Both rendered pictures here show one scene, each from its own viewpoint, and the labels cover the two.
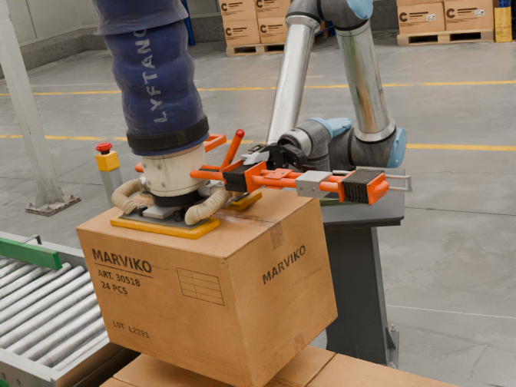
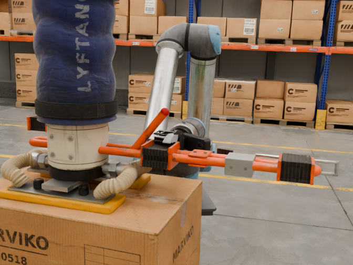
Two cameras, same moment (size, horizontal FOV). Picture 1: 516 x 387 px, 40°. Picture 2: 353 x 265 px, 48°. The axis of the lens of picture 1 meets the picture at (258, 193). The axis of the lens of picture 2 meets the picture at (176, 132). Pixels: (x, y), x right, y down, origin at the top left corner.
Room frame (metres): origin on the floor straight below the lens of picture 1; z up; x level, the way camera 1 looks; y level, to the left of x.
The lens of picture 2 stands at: (0.76, 0.41, 1.48)
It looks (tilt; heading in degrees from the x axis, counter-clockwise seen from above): 12 degrees down; 336
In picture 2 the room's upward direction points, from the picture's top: 2 degrees clockwise
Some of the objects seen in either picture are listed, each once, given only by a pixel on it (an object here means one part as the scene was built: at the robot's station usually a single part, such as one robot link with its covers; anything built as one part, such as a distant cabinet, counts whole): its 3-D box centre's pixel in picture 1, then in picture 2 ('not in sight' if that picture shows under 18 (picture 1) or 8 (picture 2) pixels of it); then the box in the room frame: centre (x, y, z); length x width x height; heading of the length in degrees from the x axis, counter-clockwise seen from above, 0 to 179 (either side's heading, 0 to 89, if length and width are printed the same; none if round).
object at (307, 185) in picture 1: (315, 184); (240, 164); (1.57, -0.14, 1.20); 0.07 x 0.07 x 0.04; 49
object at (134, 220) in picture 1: (161, 216); (61, 191); (1.81, 0.27, 1.09); 0.34 x 0.10 x 0.05; 49
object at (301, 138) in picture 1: (292, 145); (182, 136); (1.89, -0.12, 1.20); 0.09 x 0.05 x 0.10; 49
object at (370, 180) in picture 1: (362, 187); (295, 169); (1.48, -0.24, 1.20); 0.08 x 0.07 x 0.05; 49
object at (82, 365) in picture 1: (136, 328); not in sight; (2.12, 0.49, 0.58); 0.70 x 0.03 x 0.06; 139
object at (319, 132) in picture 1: (309, 137); (189, 132); (1.95, -0.18, 1.20); 0.12 x 0.09 x 0.10; 139
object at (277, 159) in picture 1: (273, 156); (172, 142); (1.83, -0.06, 1.20); 0.12 x 0.09 x 0.08; 139
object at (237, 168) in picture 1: (245, 175); (160, 154); (1.71, 0.02, 1.20); 0.10 x 0.08 x 0.06; 139
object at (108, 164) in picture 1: (132, 258); not in sight; (2.87, 0.60, 0.50); 0.07 x 0.07 x 1.00; 49
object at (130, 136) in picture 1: (168, 130); (78, 105); (1.88, 0.21, 1.31); 0.23 x 0.23 x 0.04
